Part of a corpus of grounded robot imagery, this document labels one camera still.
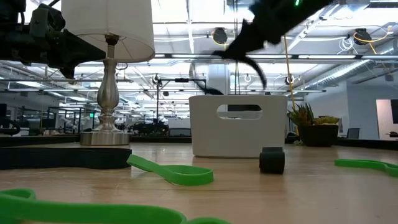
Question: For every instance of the white plastic bin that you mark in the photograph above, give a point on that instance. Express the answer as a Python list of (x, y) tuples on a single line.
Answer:
[(211, 137)]

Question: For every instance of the silver table lamp white shade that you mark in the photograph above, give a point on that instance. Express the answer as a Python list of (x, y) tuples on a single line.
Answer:
[(107, 93)]

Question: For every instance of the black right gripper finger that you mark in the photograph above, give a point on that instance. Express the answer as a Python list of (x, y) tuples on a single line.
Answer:
[(239, 46)]

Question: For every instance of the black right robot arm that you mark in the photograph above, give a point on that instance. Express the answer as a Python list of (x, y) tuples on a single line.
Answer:
[(311, 4)]

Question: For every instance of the succulent plant in black pot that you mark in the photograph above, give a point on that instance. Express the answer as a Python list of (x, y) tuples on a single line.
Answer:
[(317, 135)]

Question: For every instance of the black metal stand frame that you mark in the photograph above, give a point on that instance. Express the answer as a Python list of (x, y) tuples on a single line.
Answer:
[(158, 102)]

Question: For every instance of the small thick black rubber band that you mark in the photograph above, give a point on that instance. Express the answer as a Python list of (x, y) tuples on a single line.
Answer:
[(272, 161)]

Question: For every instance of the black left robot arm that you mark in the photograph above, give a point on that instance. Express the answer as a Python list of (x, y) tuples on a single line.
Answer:
[(9, 9)]

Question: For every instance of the black table edge rail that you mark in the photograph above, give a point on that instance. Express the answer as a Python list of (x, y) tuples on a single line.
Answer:
[(155, 139)]

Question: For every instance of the black wall monitor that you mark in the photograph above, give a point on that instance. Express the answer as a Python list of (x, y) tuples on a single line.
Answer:
[(395, 110)]

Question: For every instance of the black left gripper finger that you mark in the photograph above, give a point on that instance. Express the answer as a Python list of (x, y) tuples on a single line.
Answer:
[(81, 51), (69, 72)]

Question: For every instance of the black chair armrest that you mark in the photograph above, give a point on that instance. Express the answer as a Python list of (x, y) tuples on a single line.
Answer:
[(291, 135)]

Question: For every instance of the grey office chair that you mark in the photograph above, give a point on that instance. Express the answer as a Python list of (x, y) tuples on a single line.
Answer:
[(353, 133)]

